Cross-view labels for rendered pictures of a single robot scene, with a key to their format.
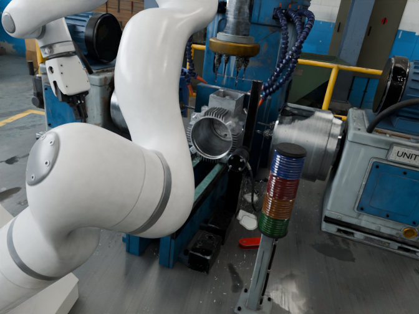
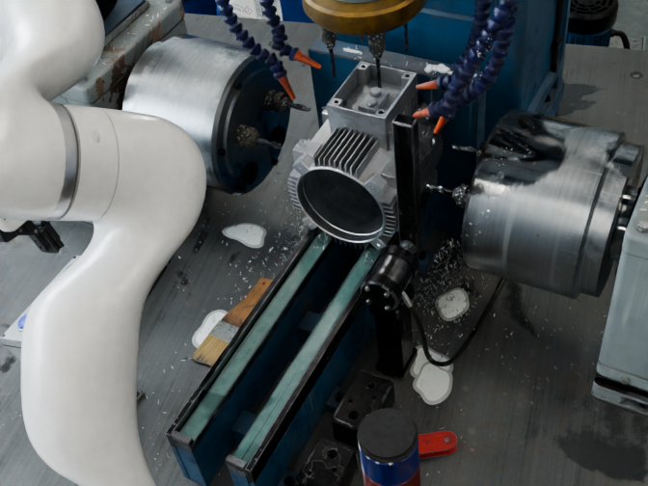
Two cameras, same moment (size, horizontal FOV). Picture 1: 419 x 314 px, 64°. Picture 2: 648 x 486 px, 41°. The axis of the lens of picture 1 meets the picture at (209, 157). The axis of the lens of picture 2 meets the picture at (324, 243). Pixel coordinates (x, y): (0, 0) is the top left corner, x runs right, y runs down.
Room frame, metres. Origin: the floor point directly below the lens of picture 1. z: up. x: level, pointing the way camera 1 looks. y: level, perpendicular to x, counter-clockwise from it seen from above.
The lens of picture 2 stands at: (0.15, -0.25, 1.97)
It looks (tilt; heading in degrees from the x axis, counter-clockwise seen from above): 47 degrees down; 17
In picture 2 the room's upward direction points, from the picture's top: 9 degrees counter-clockwise
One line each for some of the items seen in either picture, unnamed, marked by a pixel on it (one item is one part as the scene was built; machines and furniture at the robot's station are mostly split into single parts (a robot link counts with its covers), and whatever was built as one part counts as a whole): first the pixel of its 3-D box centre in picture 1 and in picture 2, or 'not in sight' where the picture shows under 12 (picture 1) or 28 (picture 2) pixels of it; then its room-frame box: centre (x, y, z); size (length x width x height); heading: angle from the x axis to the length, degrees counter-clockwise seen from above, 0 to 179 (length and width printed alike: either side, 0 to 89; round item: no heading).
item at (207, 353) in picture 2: not in sight; (235, 320); (1.01, 0.19, 0.80); 0.21 x 0.05 x 0.01; 160
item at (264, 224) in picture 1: (274, 220); not in sight; (0.58, -0.15, 1.05); 0.06 x 0.06 x 0.04
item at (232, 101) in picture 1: (226, 103); (373, 106); (1.23, -0.04, 1.11); 0.12 x 0.11 x 0.07; 163
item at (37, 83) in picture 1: (42, 85); not in sight; (1.31, 0.71, 1.07); 0.08 x 0.07 x 0.20; 163
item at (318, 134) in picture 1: (310, 144); (569, 208); (1.09, -0.34, 1.04); 0.41 x 0.25 x 0.25; 73
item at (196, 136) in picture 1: (219, 129); (366, 167); (1.19, -0.03, 1.02); 0.20 x 0.19 x 0.19; 163
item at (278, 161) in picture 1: (287, 162); (389, 448); (0.58, -0.15, 1.19); 0.06 x 0.06 x 0.04
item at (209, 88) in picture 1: (230, 128); (407, 128); (1.34, -0.07, 0.97); 0.30 x 0.11 x 0.34; 73
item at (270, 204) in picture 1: (278, 202); not in sight; (0.58, -0.15, 1.10); 0.06 x 0.06 x 0.04
